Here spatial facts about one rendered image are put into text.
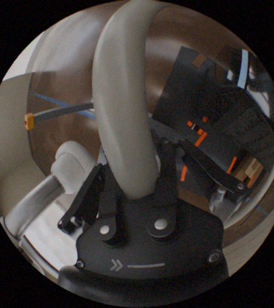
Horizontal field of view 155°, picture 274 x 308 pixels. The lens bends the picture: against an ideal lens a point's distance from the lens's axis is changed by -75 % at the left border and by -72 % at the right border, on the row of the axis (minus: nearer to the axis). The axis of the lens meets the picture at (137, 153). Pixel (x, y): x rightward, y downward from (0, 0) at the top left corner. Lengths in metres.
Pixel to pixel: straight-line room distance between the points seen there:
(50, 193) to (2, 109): 5.74
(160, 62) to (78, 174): 1.36
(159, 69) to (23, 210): 1.56
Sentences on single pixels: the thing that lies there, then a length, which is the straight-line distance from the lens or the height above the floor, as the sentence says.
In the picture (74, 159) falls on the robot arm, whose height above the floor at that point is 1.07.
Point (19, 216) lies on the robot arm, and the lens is 0.47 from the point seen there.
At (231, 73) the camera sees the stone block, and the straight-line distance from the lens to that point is 0.64.
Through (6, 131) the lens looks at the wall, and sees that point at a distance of 6.30.
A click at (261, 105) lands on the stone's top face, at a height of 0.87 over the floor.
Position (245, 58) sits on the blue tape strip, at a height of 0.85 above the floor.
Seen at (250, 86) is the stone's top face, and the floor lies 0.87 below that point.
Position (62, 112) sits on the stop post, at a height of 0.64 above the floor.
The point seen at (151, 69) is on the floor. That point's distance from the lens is 1.41.
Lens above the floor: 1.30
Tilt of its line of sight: 59 degrees down
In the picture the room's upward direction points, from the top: 142 degrees counter-clockwise
